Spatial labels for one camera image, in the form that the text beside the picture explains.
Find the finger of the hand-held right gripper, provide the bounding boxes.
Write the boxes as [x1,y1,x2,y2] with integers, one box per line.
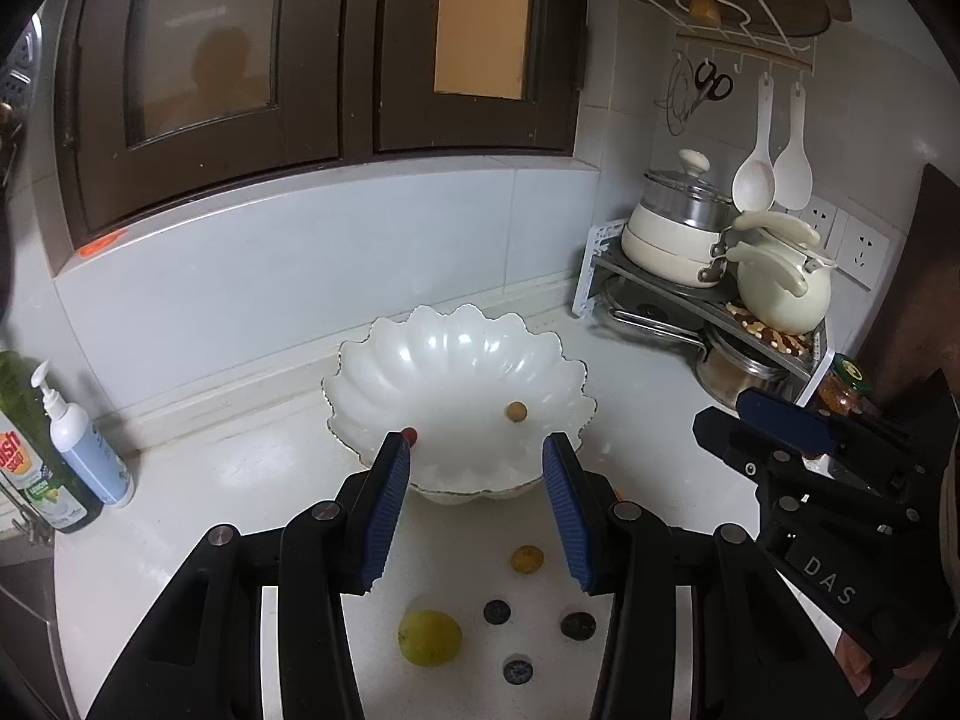
[691,406,922,533]
[736,388,931,481]

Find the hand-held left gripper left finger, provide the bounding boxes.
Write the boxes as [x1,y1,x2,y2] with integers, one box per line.
[86,431,413,720]

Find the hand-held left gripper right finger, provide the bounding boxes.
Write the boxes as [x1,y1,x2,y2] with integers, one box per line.
[541,431,890,720]

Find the white scalloped bowl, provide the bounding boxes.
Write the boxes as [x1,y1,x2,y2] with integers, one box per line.
[321,303,597,505]

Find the person's right hand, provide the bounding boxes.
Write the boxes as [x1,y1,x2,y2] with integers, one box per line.
[836,634,955,700]

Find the stainless steel pot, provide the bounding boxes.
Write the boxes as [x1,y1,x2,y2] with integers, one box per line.
[694,330,807,410]

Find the glass jar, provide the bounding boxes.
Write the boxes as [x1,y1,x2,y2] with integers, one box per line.
[817,354,875,417]

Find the patterned mat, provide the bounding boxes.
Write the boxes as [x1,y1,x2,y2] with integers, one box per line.
[726,300,815,355]

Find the cream kettle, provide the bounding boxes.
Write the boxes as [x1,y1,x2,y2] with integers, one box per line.
[726,210,837,336]

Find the yellow-green lemon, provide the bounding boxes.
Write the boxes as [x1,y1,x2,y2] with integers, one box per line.
[397,610,462,667]

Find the stainless steel pan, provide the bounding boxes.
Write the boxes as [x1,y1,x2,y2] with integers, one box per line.
[604,276,710,350]

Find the cream cooking pot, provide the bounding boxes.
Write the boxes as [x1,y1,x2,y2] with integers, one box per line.
[621,191,740,290]

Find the dark brown board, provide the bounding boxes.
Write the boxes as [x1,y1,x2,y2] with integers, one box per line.
[862,163,960,421]

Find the grey corner shelf rack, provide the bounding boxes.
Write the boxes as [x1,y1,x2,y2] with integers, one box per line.
[571,219,833,406]

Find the white ladle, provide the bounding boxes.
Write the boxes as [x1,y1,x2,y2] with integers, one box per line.
[731,73,777,212]

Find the white rice paddle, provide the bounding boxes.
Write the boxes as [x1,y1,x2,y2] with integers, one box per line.
[772,82,815,212]

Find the glass lid with cream knob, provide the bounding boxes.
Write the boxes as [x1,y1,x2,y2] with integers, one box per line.
[643,148,732,205]

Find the white pump bottle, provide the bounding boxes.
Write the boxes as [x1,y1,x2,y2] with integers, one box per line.
[30,360,136,509]

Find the black scissors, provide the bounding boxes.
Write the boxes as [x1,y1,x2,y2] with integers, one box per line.
[686,60,734,115]

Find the green dish soap bottle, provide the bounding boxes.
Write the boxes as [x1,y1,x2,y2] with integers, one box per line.
[0,349,104,535]

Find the stainless steel sink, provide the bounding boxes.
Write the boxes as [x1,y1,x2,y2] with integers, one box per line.
[0,510,57,691]

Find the brown wooden window sash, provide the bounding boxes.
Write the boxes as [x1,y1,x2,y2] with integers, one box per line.
[56,0,361,271]
[371,0,590,158]

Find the perforated metal steamer plate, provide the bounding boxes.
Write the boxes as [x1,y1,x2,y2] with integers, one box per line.
[0,15,42,106]

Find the white wall socket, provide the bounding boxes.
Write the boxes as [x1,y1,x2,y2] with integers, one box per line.
[784,195,841,248]
[832,214,893,290]

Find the white wire wall rack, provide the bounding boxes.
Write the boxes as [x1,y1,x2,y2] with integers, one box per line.
[607,0,818,83]

